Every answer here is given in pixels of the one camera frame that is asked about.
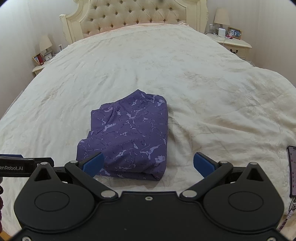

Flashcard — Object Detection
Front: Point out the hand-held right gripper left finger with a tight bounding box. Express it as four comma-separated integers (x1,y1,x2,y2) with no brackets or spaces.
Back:
30,152,119,202

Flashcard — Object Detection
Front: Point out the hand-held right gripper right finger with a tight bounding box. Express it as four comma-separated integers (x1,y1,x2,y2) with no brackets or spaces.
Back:
180,152,266,201

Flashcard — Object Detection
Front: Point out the purple patterned hooded jacket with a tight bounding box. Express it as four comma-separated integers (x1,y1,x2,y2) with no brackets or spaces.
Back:
76,89,169,181

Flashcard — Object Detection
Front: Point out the dark red cloth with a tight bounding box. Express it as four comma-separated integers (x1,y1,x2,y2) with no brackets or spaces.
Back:
0,177,4,233

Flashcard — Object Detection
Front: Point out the bed with cream bedspread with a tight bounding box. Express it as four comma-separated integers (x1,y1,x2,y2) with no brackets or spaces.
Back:
0,22,296,232

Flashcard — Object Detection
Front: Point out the smartphone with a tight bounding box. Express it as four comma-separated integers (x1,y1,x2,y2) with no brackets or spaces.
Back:
287,146,296,198

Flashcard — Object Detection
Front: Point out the cream nightstand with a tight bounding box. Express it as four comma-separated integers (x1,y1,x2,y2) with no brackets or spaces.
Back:
32,52,60,76
205,32,252,61

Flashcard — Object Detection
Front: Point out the table lamp with cream shade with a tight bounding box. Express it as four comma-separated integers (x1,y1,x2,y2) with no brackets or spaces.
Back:
39,35,53,56
214,8,230,29

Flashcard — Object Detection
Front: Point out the cream tufted headboard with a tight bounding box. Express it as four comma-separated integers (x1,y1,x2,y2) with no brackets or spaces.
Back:
59,0,208,44

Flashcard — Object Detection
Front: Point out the braided phone strap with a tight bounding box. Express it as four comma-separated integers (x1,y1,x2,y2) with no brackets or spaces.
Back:
279,197,296,232

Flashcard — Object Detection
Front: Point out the red photo frame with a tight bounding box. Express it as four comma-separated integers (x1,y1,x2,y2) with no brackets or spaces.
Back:
32,53,46,66

